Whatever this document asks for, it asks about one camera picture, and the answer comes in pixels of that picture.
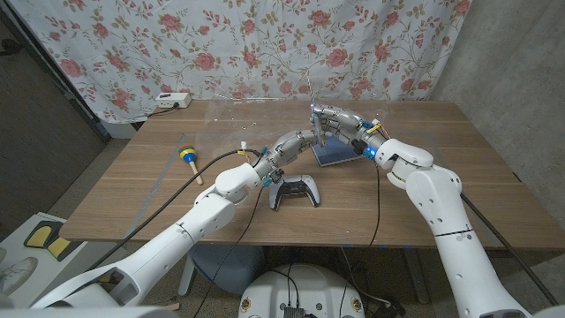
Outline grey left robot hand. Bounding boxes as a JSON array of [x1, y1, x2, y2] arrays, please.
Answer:
[[258, 129, 326, 177]]

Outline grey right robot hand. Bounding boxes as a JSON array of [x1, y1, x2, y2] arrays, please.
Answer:
[[309, 103, 389, 155]]

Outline yellow grey handled scissors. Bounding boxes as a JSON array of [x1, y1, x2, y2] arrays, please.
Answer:
[[306, 72, 328, 149]]

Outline blue notebook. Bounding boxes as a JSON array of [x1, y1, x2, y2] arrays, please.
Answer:
[[311, 133, 368, 168]]

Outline white black game controller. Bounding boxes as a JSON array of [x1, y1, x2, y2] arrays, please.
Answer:
[[268, 174, 321, 211]]

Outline clear cling film sheet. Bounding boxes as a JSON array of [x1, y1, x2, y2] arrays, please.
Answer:
[[193, 99, 390, 152]]

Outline colourful striped wooden maraca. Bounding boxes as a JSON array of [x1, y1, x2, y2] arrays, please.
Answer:
[[177, 143, 205, 186]]

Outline floral print backdrop cloth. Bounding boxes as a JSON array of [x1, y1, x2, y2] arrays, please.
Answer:
[[8, 0, 473, 125]]

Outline white power strip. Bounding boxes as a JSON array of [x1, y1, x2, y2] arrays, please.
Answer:
[[154, 92, 192, 110]]

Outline grey blue round stool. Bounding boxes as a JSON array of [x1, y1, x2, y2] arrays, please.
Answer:
[[182, 244, 266, 296]]

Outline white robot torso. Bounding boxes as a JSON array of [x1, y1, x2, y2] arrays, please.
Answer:
[[237, 263, 366, 318]]

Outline white table leg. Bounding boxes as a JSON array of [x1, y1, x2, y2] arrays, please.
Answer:
[[177, 254, 198, 297]]

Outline grey table leg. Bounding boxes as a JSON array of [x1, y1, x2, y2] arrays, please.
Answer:
[[402, 247, 430, 305]]

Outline black floor power adapter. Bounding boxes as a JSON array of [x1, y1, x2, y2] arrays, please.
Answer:
[[373, 299, 407, 318]]

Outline white mat yellow footprints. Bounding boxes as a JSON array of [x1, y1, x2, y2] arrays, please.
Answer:
[[0, 211, 92, 310]]

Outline white sneaker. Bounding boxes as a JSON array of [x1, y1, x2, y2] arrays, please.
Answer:
[[0, 256, 39, 302]]

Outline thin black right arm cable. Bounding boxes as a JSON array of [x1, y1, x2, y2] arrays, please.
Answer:
[[367, 160, 382, 248]]

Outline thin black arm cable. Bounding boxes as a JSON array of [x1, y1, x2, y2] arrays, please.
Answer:
[[367, 160, 382, 248], [191, 184, 267, 318]]

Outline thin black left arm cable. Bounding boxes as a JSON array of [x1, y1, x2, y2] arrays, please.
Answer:
[[191, 184, 267, 318]]

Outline black power strip cord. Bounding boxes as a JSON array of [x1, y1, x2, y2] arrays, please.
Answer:
[[145, 103, 180, 119]]

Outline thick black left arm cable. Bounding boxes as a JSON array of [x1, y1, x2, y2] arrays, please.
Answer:
[[85, 148, 264, 273]]

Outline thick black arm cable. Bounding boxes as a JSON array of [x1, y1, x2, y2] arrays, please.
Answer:
[[458, 192, 560, 307], [85, 148, 264, 273]]

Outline white floor cable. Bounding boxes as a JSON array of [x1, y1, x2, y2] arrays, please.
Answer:
[[338, 246, 393, 307]]

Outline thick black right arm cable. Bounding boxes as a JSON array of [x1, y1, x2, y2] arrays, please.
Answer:
[[458, 192, 560, 307]]

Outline black door frame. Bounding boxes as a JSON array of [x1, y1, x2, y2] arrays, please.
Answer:
[[0, 4, 111, 143]]

